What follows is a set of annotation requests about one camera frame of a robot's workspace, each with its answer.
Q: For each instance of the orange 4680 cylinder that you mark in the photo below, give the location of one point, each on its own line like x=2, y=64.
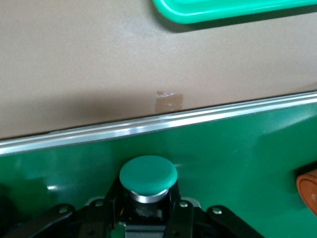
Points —
x=308, y=191

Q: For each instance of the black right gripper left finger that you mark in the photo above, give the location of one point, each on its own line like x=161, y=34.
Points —
x=74, y=218

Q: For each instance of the green conveyor belt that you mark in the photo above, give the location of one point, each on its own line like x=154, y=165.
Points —
x=223, y=153

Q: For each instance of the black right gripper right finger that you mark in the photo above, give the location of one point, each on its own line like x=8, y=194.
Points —
x=198, y=220

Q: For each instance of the green plastic tray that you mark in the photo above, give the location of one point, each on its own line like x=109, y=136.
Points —
x=223, y=10

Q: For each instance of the green push button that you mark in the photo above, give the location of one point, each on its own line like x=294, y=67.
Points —
x=148, y=178

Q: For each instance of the brown tape piece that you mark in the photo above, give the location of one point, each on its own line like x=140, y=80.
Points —
x=169, y=101

